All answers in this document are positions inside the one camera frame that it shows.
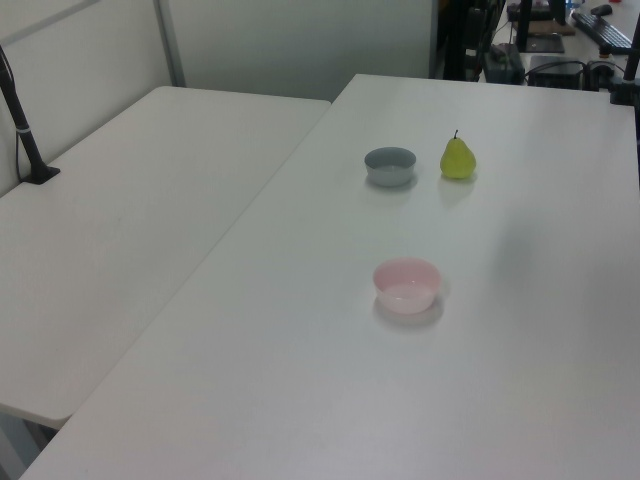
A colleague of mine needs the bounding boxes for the green pear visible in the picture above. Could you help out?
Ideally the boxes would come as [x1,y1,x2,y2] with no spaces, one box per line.
[439,129,478,181]

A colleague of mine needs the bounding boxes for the grey bowl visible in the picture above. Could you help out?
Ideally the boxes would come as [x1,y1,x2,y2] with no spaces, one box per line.
[363,146,418,188]

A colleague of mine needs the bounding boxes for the pink bowl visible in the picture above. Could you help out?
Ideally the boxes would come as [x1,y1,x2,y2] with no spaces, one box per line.
[372,256,442,316]

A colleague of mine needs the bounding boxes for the white adjoining table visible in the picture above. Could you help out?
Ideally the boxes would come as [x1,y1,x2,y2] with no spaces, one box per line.
[0,85,333,432]

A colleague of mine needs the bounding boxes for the grey control box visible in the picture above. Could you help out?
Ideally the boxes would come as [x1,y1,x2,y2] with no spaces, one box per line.
[481,43,526,85]

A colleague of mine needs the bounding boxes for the black electronics box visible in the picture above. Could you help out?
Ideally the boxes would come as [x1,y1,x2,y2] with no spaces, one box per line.
[528,54,587,90]

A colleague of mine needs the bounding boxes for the black flat board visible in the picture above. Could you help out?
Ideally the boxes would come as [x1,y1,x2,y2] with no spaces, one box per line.
[519,32,567,54]

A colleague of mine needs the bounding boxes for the brown wooden board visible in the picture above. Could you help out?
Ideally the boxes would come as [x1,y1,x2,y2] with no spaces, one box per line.
[528,18,577,37]

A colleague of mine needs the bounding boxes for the emergency stop button box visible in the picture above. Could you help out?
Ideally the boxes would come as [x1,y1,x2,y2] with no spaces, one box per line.
[585,47,620,92]

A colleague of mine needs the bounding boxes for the black keyboard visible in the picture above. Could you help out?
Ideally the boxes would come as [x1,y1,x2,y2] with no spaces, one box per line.
[571,10,635,50]

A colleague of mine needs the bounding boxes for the black metal rack frame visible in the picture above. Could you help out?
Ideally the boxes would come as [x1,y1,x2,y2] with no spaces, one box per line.
[438,0,499,84]

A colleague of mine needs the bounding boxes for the grey aluminium partition post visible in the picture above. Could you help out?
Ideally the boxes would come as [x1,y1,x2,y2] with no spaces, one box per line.
[152,0,187,89]

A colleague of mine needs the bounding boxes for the black stand post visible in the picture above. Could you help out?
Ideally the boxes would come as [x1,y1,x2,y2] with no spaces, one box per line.
[514,0,534,51]

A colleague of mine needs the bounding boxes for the black camera pole with base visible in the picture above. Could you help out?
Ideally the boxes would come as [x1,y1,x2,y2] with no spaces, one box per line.
[0,43,62,187]

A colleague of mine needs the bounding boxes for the black clamped camera pole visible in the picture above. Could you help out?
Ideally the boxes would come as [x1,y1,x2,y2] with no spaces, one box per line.
[608,34,640,107]

